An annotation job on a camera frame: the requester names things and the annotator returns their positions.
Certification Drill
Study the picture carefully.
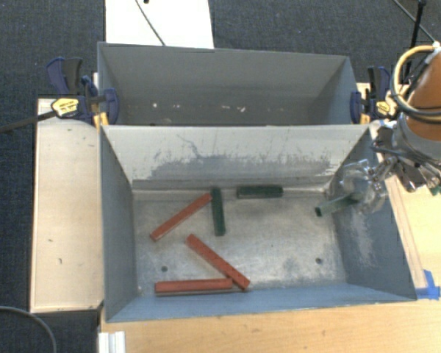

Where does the red-brown flat block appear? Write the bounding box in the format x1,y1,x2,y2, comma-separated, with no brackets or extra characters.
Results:
184,233,251,291
149,192,214,243
154,277,234,297

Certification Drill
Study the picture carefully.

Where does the dark green block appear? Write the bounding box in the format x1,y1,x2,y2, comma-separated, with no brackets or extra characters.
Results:
210,187,227,238
315,196,365,218
236,185,284,200

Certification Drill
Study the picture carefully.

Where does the grey metal bin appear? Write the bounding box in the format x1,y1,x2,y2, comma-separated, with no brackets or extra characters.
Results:
96,41,418,324

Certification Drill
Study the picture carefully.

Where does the pale wood board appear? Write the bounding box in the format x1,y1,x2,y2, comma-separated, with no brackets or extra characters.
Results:
29,97,104,314

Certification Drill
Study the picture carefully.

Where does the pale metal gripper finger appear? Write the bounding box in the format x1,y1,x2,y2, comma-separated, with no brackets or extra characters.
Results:
351,180,390,217
329,158,394,198

